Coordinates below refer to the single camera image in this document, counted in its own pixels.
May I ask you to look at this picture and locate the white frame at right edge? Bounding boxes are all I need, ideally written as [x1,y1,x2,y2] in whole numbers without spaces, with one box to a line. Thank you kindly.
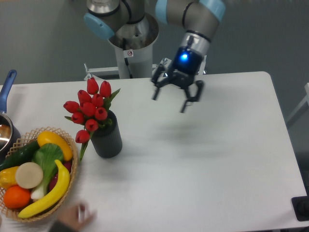
[286,83,309,129]

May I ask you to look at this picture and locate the black device at table edge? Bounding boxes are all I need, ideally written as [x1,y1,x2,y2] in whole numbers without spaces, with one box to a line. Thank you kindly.
[291,196,309,221]

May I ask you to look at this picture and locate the blurred human hand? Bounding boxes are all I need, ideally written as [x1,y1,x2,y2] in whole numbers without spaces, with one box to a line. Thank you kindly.
[57,202,97,231]

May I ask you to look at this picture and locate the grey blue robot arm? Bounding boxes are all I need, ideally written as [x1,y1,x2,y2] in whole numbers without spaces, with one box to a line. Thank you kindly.
[84,0,225,107]

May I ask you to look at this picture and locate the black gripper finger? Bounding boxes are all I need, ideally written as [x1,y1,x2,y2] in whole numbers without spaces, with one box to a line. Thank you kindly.
[180,80,204,113]
[151,64,169,101]

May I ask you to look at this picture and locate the woven wicker basket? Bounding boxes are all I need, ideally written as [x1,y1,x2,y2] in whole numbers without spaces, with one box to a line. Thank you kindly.
[0,127,79,222]

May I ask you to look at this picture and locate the orange fruit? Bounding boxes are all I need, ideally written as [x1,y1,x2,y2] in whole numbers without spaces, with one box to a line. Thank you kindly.
[3,185,30,209]

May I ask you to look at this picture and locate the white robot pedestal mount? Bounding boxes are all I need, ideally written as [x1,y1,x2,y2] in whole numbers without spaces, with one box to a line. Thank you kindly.
[84,12,208,81]

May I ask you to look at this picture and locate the yellow bell pepper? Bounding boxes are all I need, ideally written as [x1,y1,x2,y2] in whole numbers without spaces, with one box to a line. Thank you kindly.
[0,166,19,189]

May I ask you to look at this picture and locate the dark green cucumber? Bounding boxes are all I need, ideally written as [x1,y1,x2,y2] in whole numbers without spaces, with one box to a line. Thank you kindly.
[0,140,40,171]

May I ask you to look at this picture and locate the beige round disc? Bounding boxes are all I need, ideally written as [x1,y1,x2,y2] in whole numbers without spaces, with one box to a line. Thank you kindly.
[15,162,43,189]

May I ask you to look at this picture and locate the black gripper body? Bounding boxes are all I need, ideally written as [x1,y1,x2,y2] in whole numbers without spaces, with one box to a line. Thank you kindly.
[167,46,202,89]

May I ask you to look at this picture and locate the yellow banana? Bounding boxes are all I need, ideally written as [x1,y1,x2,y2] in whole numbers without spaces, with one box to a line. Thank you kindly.
[18,160,70,219]

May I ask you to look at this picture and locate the yellow lemon squash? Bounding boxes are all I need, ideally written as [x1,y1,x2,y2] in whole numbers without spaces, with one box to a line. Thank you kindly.
[37,130,73,161]

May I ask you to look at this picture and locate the dark sleeved forearm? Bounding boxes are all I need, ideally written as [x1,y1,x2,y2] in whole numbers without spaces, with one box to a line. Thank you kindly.
[48,220,76,232]

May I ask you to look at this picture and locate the red tulip bouquet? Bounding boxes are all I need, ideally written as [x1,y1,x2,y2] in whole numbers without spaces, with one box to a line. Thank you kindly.
[63,77,120,160]

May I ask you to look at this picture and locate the blue handled saucepan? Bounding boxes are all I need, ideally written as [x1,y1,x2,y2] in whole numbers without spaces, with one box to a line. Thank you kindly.
[0,70,20,162]

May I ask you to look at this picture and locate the green bok choy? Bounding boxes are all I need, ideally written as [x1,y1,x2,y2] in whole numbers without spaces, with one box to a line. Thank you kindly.
[31,143,64,201]

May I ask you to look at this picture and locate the dark red vegetable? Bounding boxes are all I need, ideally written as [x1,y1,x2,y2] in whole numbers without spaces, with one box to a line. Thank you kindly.
[48,161,72,192]

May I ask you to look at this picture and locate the dark grey ribbed vase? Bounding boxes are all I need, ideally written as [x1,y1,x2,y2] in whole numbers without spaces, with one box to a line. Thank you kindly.
[91,110,123,159]

